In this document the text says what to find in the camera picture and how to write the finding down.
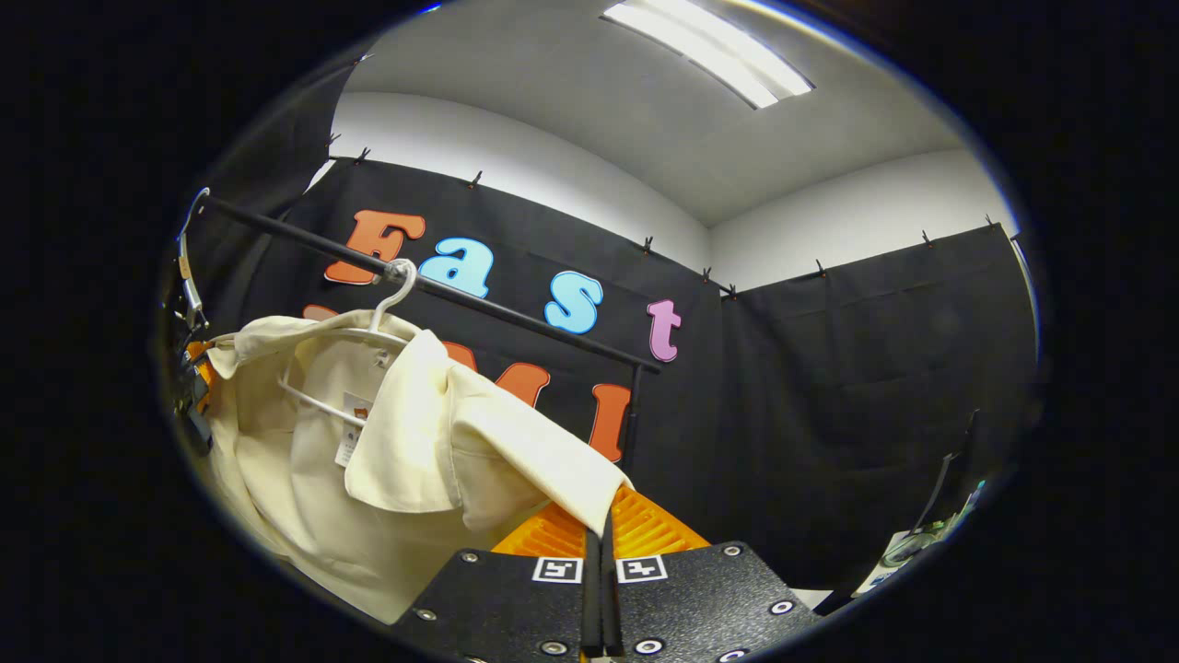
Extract black backdrop cloth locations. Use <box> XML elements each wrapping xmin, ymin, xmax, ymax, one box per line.
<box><xmin>161</xmin><ymin>46</ymin><xmax>1042</xmax><ymax>599</ymax></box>

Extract white plastic hanger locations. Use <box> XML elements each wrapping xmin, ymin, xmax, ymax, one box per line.
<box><xmin>276</xmin><ymin>258</ymin><xmax>420</xmax><ymax>429</ymax></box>

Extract ceiling light panel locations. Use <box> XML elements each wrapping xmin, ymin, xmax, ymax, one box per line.
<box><xmin>601</xmin><ymin>0</ymin><xmax>816</xmax><ymax>110</ymax></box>

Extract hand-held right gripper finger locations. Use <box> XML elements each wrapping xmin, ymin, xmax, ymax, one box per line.
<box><xmin>603</xmin><ymin>483</ymin><xmax>821</xmax><ymax>663</ymax></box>
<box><xmin>391</xmin><ymin>502</ymin><xmax>604</xmax><ymax>663</ymax></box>

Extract black clothes rack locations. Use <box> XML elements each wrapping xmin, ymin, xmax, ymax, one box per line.
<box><xmin>198</xmin><ymin>195</ymin><xmax>662</xmax><ymax>471</ymax></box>

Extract cream button shirt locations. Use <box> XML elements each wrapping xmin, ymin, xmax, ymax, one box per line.
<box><xmin>198</xmin><ymin>311</ymin><xmax>636</xmax><ymax>625</ymax></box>

